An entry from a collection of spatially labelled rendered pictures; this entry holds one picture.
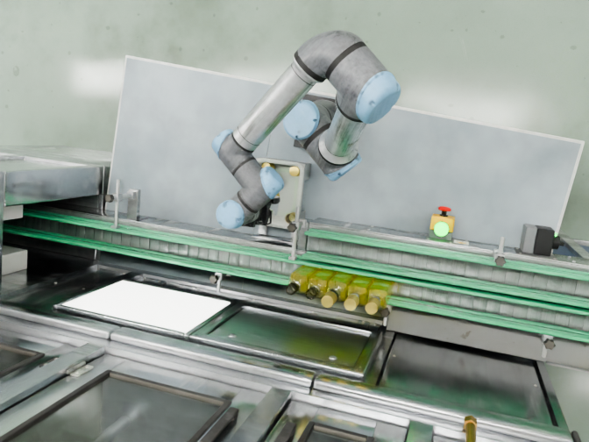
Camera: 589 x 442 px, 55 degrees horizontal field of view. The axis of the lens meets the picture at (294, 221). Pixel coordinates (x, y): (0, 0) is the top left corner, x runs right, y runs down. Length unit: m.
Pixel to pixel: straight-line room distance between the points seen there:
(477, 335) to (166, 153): 1.24
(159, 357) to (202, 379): 0.13
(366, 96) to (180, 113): 0.99
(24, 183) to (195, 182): 0.56
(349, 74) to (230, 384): 0.77
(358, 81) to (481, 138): 0.68
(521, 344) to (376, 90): 0.93
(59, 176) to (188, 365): 0.92
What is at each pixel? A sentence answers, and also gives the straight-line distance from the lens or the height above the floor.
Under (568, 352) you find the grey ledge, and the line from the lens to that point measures 1.86.
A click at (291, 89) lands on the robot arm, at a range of 1.38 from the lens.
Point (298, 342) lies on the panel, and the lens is 1.57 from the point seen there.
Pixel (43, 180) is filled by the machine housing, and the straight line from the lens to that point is 2.03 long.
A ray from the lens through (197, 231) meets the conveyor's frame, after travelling 1.96.
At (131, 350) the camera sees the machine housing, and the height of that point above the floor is 1.42.
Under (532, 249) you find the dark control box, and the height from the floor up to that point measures 0.84.
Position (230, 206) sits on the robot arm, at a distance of 1.46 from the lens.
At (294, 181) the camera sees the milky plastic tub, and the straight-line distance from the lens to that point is 1.93.
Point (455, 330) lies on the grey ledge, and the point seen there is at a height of 0.88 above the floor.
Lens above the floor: 2.61
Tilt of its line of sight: 72 degrees down
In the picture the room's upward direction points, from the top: 114 degrees counter-clockwise
